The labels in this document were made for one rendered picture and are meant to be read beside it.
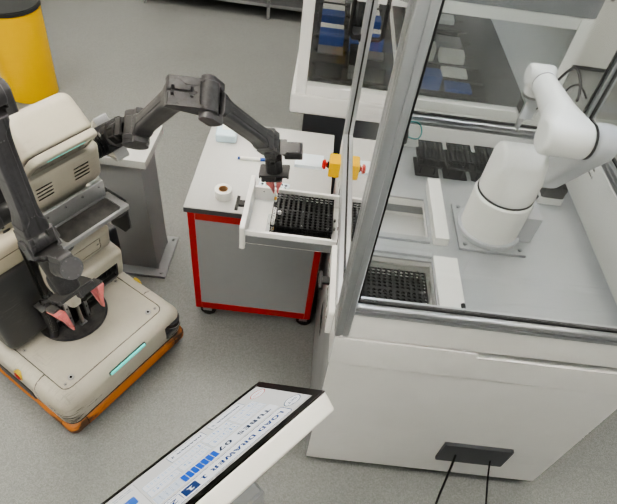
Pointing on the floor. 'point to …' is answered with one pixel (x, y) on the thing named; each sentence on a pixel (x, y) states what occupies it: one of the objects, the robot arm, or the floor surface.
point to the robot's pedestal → (141, 211)
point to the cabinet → (444, 416)
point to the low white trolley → (221, 289)
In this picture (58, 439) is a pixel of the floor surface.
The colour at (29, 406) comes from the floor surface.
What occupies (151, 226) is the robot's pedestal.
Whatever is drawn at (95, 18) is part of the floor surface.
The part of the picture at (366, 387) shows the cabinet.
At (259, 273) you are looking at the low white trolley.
